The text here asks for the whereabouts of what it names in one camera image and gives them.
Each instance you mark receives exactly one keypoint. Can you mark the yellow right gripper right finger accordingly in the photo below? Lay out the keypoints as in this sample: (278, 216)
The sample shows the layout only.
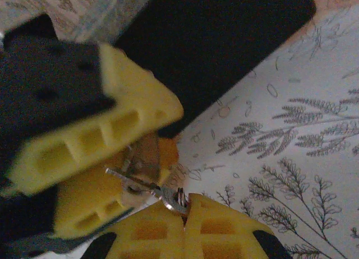
(218, 236)

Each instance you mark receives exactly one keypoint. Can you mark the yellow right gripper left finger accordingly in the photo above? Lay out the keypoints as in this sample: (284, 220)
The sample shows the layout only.
(146, 236)

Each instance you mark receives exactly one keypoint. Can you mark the dark starry night box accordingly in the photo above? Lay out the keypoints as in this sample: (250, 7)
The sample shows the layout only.
(210, 46)

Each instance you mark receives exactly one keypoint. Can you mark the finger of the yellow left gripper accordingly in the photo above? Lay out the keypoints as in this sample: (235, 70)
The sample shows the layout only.
(92, 197)
(134, 102)

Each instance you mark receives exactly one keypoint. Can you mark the small silver key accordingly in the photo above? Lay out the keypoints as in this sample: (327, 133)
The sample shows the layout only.
(165, 196)

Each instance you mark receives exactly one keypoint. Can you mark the floral tablecloth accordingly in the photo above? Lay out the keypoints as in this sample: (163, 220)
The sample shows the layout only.
(294, 102)

